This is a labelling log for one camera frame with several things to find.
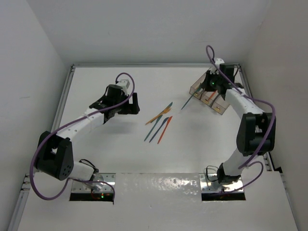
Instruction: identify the teal fork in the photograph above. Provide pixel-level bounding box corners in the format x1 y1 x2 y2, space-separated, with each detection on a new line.
181 87 202 110

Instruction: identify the yellow fork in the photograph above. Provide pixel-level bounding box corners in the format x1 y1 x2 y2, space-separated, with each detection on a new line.
145 115 159 125

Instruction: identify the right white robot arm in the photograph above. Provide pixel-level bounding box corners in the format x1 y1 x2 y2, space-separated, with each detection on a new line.
201 58 276 184

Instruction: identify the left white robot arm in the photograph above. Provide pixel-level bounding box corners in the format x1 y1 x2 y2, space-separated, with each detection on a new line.
34 79 140 181

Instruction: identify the clear container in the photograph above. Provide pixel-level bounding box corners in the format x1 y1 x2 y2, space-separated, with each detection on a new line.
211 96 230 115
189 72 206 99
200 91 217 106

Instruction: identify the dark blue knife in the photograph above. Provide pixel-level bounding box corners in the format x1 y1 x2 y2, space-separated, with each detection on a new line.
149 117 169 143

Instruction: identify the orange-red knife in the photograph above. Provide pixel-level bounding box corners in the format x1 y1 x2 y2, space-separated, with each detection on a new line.
157 116 173 144

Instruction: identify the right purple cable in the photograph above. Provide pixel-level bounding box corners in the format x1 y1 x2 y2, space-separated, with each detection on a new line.
205 45 276 193

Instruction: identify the purple cable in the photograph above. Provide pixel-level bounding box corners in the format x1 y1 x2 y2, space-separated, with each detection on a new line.
29 72 136 200
205 45 276 193

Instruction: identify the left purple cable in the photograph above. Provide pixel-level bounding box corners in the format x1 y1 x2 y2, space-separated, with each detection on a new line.
29 72 136 200

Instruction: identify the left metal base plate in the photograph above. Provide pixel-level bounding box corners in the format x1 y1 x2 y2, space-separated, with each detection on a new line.
69 173 116 203

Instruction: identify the metal base plate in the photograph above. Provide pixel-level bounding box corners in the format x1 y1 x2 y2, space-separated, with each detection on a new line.
199 173 244 195
69 173 116 203

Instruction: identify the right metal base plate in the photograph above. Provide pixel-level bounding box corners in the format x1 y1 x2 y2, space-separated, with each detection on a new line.
199 173 244 195

